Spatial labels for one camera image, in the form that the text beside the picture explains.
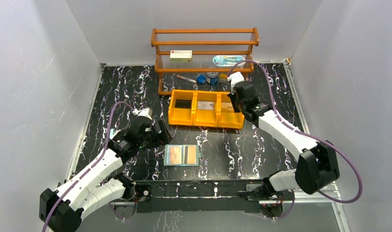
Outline tan printed card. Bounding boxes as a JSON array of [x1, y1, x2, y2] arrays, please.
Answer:
[[167, 145, 182, 165]]

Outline green card holder wallet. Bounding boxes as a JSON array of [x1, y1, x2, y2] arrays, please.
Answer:
[[164, 145, 202, 167]]

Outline orange three-compartment bin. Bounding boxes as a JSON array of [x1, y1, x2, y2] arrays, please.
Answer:
[[168, 89, 244, 130]]

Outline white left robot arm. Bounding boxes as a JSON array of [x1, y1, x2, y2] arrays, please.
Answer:
[[39, 116, 172, 232]]

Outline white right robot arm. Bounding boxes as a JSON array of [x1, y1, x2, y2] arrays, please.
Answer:
[[228, 81, 340, 194]]

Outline beige card in bin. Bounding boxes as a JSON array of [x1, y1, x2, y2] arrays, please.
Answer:
[[221, 102, 234, 113]]

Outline black card in bin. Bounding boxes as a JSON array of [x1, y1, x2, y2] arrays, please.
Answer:
[[174, 100, 192, 109]]

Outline silver card in bin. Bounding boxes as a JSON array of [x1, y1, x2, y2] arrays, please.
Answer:
[[197, 101, 214, 111]]

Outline round blue white tin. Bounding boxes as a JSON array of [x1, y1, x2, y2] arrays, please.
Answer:
[[206, 72, 219, 85]]

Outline blue oval packaged item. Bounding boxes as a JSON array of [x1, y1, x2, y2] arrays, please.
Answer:
[[212, 55, 245, 67]]

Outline small blue object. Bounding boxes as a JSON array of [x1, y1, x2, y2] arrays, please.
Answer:
[[196, 74, 206, 85]]

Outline brown white marker pen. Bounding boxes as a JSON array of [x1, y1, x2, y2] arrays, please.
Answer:
[[176, 75, 197, 84]]

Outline wooden shelf rack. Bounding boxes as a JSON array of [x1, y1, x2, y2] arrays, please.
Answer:
[[151, 28, 260, 95]]

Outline white red box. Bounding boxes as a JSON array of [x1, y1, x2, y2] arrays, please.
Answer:
[[169, 50, 193, 63]]

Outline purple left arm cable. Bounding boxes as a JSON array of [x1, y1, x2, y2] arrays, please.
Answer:
[[41, 101, 139, 232]]

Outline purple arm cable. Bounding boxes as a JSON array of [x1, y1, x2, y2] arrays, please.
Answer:
[[41, 101, 139, 232], [227, 60, 363, 204]]

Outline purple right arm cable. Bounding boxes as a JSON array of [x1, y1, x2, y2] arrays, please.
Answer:
[[227, 60, 363, 204]]

